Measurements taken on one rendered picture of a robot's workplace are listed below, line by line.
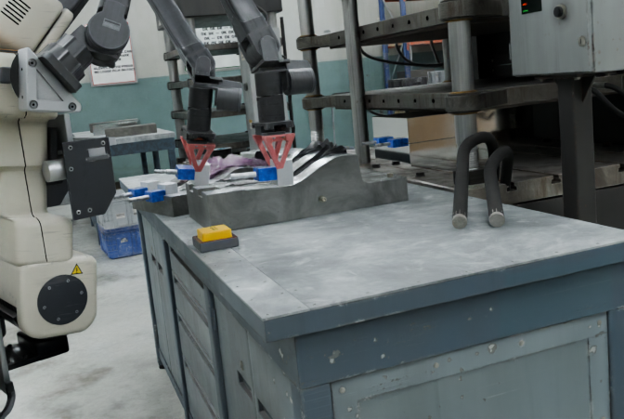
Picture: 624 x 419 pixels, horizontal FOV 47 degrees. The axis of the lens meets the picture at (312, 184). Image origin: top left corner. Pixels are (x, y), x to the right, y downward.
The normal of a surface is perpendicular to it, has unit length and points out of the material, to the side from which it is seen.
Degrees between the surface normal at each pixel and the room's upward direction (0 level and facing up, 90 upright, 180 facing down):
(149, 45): 90
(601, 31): 90
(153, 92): 90
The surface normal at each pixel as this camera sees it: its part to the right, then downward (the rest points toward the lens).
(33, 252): 0.64, 0.05
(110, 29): 0.41, -0.19
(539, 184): 0.35, 0.11
